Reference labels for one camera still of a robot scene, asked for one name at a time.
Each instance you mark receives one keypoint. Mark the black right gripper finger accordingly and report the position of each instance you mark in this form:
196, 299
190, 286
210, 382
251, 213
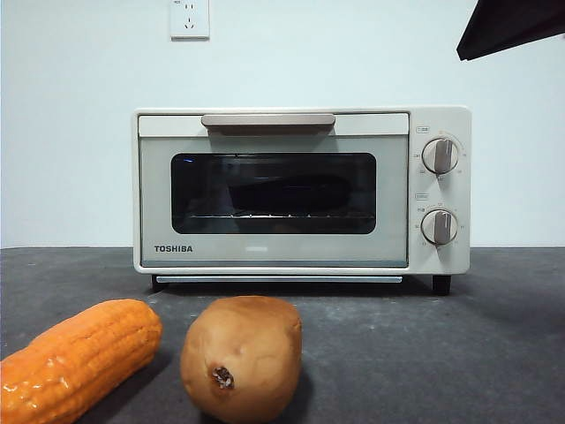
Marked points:
516, 24

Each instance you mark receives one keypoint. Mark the dark purple eggplant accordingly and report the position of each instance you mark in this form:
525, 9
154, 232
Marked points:
291, 192

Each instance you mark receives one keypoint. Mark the beige oven knob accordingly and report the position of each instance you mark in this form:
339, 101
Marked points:
439, 155
439, 227

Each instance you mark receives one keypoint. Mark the cream Toshiba toaster oven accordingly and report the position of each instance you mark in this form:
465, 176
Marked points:
441, 260

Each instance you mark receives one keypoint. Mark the metal crumb tray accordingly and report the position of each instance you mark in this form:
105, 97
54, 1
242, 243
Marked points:
278, 279

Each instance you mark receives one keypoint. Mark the brown potato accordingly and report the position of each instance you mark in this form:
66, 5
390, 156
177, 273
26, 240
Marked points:
247, 349

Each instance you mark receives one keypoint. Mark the orange corn cob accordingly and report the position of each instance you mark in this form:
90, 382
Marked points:
84, 358

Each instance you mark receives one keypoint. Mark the white wall socket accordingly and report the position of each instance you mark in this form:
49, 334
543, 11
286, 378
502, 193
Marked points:
190, 20

